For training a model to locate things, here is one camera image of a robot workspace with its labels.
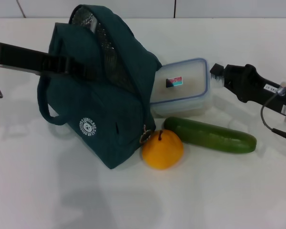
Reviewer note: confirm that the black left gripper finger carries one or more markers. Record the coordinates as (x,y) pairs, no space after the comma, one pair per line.
(69,66)

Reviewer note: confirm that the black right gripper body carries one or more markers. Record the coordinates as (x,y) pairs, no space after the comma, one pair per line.
(257,88)

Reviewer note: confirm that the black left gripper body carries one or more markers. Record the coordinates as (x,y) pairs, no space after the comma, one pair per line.
(21,58)

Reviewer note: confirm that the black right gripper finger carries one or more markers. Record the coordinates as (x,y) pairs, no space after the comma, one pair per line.
(218,70)

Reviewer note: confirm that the clear plastic food container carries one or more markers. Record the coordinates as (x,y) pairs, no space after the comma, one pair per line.
(181,90)

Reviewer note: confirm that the dark teal lunch bag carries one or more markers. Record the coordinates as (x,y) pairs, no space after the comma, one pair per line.
(105,107)

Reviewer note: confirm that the green cucumber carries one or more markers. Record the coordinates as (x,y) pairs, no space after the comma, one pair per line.
(209,138)

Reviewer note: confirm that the orange yellow pear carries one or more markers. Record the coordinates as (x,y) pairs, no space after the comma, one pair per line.
(162,152)

